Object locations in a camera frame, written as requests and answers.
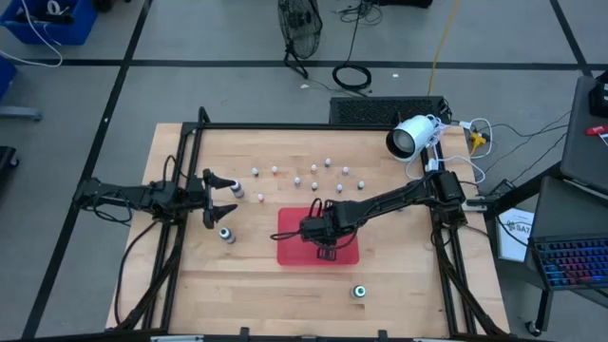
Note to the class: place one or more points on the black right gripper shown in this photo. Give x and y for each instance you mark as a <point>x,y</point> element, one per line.
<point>316,229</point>

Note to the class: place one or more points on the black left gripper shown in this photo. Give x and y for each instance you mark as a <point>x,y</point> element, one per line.
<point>197,192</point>

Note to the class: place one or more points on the large green food coloring bottle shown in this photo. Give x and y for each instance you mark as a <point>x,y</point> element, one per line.
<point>358,291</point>

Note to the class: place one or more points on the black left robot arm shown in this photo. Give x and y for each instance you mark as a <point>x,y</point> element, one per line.
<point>138,197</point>

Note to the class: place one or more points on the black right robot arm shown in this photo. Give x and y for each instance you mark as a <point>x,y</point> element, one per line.
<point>389,197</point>

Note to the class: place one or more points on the pink translucent plastic bin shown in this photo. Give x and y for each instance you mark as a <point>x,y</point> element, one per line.
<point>294,247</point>

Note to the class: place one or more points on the black table clamp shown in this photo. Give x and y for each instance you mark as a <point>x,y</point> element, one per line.
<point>244,332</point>
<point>382,334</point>

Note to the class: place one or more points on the black perforated computer case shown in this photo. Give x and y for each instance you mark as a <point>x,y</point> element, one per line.
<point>375,110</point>

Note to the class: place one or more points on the black floor fan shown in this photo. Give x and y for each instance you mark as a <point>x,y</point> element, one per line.
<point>299,28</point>

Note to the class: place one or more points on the black power adapter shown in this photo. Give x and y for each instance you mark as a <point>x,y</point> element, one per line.
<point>502,188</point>

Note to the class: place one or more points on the white paper sheet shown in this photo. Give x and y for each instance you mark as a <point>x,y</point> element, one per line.
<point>515,237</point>

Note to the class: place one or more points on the yellow plug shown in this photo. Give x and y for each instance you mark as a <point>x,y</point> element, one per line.
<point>477,139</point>

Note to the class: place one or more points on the black floor object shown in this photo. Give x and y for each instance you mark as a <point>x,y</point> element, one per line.
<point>5,161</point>

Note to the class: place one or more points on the grey metal bar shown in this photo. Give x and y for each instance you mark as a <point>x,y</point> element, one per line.
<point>19,113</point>

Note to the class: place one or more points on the black caster wheel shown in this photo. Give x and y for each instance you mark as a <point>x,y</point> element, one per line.
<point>533,328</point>

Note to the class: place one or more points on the blue plastic crate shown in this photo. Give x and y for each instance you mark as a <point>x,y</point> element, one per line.
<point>71,28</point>

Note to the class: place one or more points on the backlit rainbow keyboard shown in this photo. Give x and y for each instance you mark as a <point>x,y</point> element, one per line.
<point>570,261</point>

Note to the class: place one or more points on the blue floor object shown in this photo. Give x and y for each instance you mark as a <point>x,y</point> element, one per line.
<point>5,76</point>

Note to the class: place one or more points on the dark grey rolling cart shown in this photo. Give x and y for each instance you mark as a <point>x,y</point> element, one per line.
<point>570,209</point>

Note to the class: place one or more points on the grey desk top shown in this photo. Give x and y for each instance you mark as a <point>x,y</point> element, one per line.
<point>582,142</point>

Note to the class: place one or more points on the red tool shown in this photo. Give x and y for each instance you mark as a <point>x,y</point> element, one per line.
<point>596,130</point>

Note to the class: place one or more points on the black desk device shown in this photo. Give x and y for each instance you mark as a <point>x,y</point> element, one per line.
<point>601,97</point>

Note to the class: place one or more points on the black aluminium table frame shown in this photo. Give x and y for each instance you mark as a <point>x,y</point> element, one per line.
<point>304,127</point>

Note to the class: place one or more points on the white cylindrical camera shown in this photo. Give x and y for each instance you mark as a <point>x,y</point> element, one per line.
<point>413,135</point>

